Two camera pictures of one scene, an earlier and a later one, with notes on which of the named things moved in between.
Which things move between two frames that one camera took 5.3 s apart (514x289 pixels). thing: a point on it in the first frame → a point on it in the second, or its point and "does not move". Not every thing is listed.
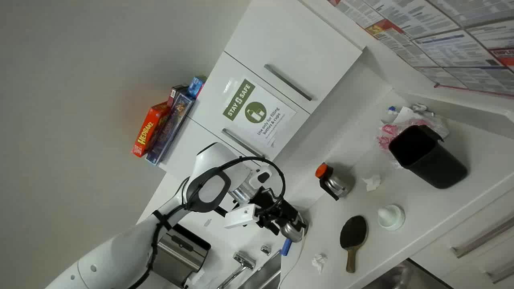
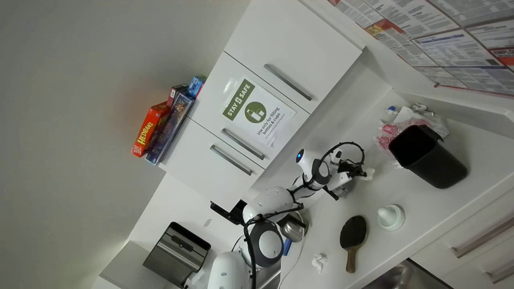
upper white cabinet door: x=293 y=48 does not move
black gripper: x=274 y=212 → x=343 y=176
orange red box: x=154 y=124 does not move
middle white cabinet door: x=247 y=107 does not move
